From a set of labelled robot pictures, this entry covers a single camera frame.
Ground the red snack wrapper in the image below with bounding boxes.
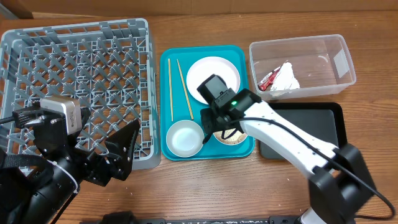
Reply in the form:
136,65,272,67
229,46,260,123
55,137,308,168
257,66,281,91

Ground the white tissue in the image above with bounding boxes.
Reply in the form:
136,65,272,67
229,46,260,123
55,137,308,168
271,62,300,91

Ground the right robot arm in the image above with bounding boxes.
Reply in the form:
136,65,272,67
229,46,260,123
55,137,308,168
197,75,396,223

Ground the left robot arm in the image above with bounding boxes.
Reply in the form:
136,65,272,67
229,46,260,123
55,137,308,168
1,120,140,223

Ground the black food waste tray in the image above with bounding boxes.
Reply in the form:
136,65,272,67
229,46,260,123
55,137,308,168
269,102,348,147

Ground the clear plastic waste bin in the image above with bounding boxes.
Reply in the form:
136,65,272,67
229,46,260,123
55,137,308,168
249,34,357,101

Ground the grey shallow bowl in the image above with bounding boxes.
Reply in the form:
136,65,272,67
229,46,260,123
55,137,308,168
166,120,205,158

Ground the teal plastic tray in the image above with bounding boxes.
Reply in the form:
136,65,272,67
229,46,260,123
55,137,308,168
159,45,255,161

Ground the large white plate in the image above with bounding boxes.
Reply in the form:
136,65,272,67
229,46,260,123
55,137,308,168
186,57,241,105

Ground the right wooden chopstick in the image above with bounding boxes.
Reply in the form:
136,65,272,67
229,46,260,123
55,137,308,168
177,59,194,120

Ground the wooden chopstick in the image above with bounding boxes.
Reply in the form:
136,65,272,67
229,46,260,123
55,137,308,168
177,59,194,120
167,58,174,121

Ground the left wooden chopstick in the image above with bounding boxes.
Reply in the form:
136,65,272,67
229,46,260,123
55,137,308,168
167,58,174,121

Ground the grey plastic dish rack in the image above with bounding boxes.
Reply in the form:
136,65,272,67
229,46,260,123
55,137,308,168
1,18,161,170

